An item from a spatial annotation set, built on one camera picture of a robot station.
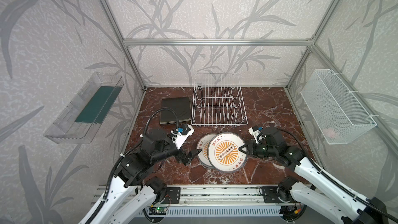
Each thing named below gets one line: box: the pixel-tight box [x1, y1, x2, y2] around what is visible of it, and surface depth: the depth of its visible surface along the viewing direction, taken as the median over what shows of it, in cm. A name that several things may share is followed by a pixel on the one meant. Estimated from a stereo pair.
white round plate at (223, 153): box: [207, 132, 248, 174], surface depth 77 cm
